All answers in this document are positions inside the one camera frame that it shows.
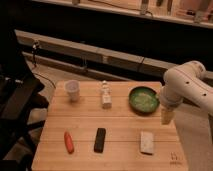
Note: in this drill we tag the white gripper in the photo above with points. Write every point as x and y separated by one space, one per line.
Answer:
167 115

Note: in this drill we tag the white rectangular sponge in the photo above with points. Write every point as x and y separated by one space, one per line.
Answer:
147 143

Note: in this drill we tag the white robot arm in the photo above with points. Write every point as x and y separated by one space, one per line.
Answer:
185 81

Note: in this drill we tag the green ceramic bowl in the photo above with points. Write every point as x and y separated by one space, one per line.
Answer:
143 99

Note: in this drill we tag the small white bottle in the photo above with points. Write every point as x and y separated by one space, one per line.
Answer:
105 95

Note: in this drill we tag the black rectangular block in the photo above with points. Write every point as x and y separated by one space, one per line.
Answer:
100 140

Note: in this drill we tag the translucent plastic cup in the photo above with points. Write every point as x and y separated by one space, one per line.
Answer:
72 89

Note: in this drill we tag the orange toy carrot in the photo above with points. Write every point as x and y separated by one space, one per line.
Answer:
68 142

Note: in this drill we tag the black chair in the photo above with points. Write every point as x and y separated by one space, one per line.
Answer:
19 94

